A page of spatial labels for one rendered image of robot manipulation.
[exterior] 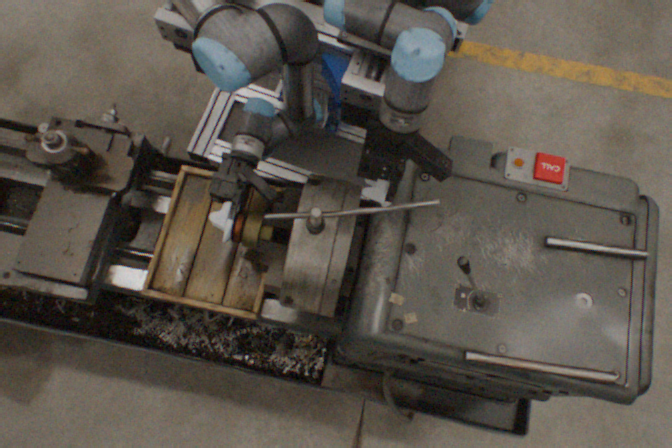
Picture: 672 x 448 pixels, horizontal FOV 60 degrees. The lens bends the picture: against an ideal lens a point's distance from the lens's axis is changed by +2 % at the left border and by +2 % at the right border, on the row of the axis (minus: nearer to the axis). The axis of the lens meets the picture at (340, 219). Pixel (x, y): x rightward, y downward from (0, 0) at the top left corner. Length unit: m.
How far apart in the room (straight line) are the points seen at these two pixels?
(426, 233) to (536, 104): 1.80
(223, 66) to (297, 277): 0.44
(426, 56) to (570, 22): 2.36
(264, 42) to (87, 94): 1.82
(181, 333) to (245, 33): 1.00
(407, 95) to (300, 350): 1.09
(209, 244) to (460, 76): 1.69
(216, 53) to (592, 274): 0.85
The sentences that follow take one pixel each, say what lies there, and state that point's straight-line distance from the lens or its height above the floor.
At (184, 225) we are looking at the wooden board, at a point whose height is 0.88.
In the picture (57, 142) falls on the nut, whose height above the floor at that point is 1.17.
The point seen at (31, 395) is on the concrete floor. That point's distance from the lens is 2.58.
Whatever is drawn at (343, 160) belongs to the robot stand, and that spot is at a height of 0.21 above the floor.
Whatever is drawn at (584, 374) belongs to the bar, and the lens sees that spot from 1.20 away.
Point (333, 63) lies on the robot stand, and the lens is 1.59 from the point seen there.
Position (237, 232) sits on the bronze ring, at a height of 1.11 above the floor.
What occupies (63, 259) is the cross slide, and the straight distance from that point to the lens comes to 1.55.
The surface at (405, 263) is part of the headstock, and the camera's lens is 1.15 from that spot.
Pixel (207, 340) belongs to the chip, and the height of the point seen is 0.59.
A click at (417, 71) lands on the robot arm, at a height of 1.63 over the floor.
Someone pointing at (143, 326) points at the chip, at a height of 0.57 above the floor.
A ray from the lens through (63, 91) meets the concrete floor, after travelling 2.92.
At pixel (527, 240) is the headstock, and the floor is 1.26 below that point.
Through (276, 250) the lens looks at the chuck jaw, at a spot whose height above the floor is 1.11.
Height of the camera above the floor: 2.36
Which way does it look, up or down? 73 degrees down
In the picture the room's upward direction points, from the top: 10 degrees clockwise
